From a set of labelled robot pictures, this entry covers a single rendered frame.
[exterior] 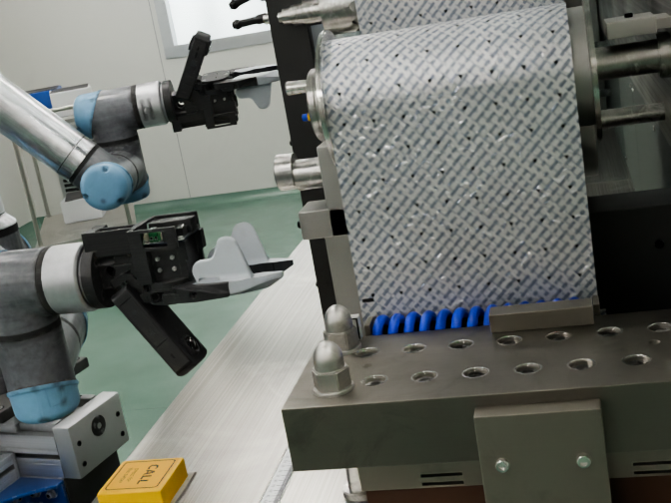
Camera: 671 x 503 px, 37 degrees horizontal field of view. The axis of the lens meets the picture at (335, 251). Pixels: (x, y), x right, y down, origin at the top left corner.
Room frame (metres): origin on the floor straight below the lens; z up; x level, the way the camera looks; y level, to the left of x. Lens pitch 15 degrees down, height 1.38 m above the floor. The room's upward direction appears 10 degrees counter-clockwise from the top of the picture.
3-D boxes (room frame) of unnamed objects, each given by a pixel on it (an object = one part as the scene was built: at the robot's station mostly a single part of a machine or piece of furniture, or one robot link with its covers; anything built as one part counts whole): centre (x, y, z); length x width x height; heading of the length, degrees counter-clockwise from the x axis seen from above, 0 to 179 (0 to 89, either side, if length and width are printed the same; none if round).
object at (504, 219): (0.96, -0.13, 1.11); 0.23 x 0.01 x 0.18; 76
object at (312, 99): (1.05, -0.02, 1.25); 0.07 x 0.02 x 0.07; 166
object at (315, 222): (1.09, 0.00, 1.05); 0.06 x 0.05 x 0.31; 76
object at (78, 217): (5.70, 1.36, 0.51); 0.91 x 0.58 x 1.02; 10
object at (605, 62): (0.98, -0.31, 1.25); 0.07 x 0.04 x 0.04; 76
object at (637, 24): (0.98, -0.32, 1.28); 0.06 x 0.05 x 0.02; 76
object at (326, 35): (1.05, -0.03, 1.25); 0.15 x 0.01 x 0.15; 166
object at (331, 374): (0.83, 0.02, 1.05); 0.04 x 0.04 x 0.04
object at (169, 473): (0.95, 0.23, 0.91); 0.07 x 0.07 x 0.02; 76
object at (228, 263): (0.99, 0.10, 1.12); 0.09 x 0.03 x 0.06; 67
